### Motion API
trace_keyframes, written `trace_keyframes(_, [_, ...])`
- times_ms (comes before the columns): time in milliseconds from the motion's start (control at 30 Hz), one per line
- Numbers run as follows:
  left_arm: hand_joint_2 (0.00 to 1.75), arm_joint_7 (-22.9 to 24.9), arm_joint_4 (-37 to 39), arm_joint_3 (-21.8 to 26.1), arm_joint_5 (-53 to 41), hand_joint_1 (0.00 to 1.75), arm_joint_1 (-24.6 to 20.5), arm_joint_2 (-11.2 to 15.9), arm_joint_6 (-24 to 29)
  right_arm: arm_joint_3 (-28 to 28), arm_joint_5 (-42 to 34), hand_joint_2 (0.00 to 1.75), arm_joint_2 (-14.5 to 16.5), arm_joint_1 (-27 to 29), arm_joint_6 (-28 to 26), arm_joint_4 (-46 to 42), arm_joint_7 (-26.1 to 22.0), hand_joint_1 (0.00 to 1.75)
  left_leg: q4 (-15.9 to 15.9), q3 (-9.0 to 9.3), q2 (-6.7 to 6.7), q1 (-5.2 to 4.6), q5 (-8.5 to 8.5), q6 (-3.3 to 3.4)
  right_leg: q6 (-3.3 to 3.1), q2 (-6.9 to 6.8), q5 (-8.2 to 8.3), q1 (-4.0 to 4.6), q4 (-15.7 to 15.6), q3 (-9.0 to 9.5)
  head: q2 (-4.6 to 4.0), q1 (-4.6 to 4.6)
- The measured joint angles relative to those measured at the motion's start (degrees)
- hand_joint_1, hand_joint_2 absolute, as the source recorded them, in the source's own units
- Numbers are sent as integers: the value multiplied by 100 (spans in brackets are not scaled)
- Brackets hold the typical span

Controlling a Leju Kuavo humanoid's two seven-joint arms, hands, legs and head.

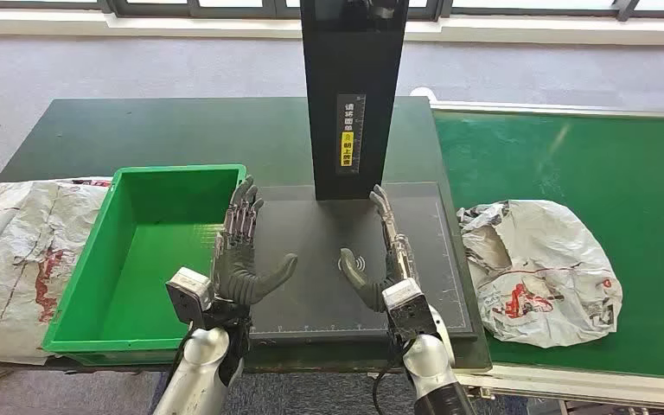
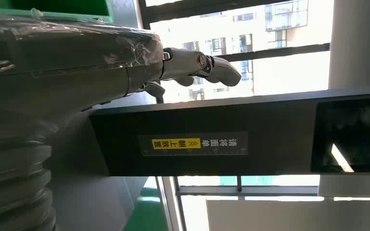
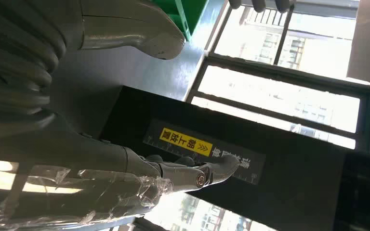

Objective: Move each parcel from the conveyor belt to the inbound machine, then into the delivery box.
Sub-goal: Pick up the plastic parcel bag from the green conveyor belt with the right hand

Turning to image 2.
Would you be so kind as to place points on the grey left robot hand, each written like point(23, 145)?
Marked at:
point(60, 70)

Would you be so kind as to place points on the green conveyor belt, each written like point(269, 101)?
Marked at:
point(146, 210)

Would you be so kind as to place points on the black inbound scanner machine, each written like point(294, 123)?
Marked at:
point(268, 127)

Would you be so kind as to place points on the dark machine display screen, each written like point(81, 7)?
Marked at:
point(347, 127)

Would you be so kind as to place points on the yellow black warning label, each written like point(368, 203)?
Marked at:
point(172, 143)

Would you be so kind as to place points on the apartment building outside window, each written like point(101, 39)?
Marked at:
point(277, 19)

